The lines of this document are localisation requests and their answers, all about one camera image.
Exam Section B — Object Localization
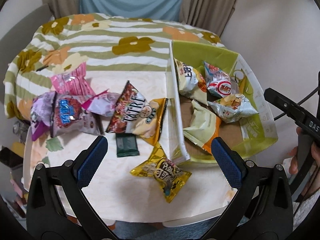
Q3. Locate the red blue snack bag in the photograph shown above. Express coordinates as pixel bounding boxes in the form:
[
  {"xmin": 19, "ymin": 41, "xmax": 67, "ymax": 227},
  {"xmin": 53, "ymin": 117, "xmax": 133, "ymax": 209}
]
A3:
[{"xmin": 50, "ymin": 92, "xmax": 103, "ymax": 138}]

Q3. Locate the purple snack bag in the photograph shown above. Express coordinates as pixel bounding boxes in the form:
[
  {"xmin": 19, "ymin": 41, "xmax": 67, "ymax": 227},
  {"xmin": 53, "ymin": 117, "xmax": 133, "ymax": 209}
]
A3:
[{"xmin": 30, "ymin": 91, "xmax": 56, "ymax": 141}]

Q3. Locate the yellow Pillows snack bag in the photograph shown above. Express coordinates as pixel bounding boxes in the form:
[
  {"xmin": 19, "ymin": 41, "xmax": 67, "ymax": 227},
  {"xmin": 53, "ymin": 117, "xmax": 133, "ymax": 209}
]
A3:
[{"xmin": 130, "ymin": 142, "xmax": 192, "ymax": 203}]

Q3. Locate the pink white small packet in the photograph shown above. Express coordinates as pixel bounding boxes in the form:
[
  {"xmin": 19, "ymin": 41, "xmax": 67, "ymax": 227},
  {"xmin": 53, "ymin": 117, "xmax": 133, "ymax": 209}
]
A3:
[{"xmin": 81, "ymin": 90, "xmax": 120, "ymax": 117}]

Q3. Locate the red Tatire chips bag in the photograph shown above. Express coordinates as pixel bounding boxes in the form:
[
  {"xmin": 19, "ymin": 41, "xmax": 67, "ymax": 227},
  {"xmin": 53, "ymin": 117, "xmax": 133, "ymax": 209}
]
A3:
[{"xmin": 105, "ymin": 81, "xmax": 169, "ymax": 146}]

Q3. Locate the pink snack bag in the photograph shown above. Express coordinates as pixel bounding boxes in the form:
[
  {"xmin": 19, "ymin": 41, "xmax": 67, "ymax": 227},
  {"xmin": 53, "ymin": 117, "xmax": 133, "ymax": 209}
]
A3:
[{"xmin": 50, "ymin": 62, "xmax": 95, "ymax": 96}]

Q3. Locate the right hand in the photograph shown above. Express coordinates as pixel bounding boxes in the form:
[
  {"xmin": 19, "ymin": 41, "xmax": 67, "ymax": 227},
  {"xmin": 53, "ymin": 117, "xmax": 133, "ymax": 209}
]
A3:
[{"xmin": 289, "ymin": 127, "xmax": 319, "ymax": 202}]

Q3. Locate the yellow cushion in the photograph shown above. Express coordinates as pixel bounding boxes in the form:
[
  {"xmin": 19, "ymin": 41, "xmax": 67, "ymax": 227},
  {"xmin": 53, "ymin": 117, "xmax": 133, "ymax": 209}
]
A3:
[{"xmin": 11, "ymin": 141, "xmax": 25, "ymax": 158}]

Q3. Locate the silver potato chips bag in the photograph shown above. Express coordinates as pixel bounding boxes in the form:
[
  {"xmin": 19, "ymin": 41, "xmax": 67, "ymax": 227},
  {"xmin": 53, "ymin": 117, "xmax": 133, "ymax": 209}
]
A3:
[{"xmin": 207, "ymin": 94, "xmax": 258, "ymax": 124}]

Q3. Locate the floral white tablecloth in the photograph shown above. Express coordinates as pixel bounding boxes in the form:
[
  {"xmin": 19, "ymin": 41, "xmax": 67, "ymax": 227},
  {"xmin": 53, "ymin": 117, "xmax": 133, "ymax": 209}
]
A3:
[{"xmin": 23, "ymin": 71, "xmax": 236, "ymax": 223}]

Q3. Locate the dark green flat packet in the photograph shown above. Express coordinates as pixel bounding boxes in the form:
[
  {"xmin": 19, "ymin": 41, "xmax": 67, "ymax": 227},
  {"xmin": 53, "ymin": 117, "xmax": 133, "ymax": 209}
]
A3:
[{"xmin": 116, "ymin": 133, "xmax": 139, "ymax": 158}]

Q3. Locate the red white snack bag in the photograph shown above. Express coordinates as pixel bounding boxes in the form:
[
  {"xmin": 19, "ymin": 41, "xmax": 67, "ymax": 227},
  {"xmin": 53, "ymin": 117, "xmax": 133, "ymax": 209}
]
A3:
[{"xmin": 203, "ymin": 61, "xmax": 239, "ymax": 98}]

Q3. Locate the pale green orange bag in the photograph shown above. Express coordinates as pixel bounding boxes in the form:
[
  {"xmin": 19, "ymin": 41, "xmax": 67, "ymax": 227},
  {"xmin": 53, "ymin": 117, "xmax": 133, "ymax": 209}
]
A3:
[{"xmin": 183, "ymin": 100, "xmax": 222, "ymax": 155}]

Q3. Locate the green cardboard box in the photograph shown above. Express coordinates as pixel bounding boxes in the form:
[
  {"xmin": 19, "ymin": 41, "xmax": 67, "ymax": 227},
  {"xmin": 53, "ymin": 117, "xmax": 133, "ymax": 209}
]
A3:
[{"xmin": 167, "ymin": 41, "xmax": 278, "ymax": 166}]

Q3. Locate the white yellow chips bag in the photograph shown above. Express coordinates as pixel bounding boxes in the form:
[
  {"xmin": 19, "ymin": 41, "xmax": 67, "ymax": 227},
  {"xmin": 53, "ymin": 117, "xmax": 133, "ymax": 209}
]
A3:
[{"xmin": 174, "ymin": 58, "xmax": 207, "ymax": 105}]

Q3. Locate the beige curtain right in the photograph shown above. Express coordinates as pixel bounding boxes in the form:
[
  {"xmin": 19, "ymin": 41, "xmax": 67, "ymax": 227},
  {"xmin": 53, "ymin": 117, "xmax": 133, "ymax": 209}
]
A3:
[{"xmin": 179, "ymin": 0, "xmax": 236, "ymax": 36}]

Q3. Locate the floral striped blanket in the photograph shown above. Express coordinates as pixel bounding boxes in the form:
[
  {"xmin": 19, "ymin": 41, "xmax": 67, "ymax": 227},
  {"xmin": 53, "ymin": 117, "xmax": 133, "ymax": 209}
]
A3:
[{"xmin": 3, "ymin": 13, "xmax": 222, "ymax": 120}]

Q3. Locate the black cable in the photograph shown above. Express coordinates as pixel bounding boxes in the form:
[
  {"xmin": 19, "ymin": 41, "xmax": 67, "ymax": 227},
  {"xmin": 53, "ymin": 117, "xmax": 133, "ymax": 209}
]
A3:
[{"xmin": 273, "ymin": 71, "xmax": 320, "ymax": 121}]

